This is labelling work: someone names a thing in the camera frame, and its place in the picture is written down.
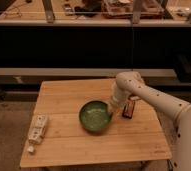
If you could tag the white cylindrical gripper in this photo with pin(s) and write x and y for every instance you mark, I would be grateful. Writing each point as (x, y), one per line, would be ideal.
(117, 99)

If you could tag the white power strip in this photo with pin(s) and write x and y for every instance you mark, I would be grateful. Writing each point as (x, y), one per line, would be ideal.
(38, 130)

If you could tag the small white plug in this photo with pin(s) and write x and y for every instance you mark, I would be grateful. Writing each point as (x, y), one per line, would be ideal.
(31, 149)

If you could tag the cluttered tray on bench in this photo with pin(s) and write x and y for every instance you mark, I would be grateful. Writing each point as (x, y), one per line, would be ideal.
(124, 8)

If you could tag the wooden table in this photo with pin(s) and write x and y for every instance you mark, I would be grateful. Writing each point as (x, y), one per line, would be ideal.
(67, 143)

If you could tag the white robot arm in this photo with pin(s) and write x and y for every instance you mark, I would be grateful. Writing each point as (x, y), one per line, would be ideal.
(178, 110)

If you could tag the long workbench shelf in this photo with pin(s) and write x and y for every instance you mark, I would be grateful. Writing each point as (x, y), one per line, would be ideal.
(37, 75)

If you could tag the dark rectangular box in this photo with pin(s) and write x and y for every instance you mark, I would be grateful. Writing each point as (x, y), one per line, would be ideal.
(128, 109)

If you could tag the green ceramic bowl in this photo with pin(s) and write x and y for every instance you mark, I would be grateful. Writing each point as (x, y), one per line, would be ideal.
(94, 116)

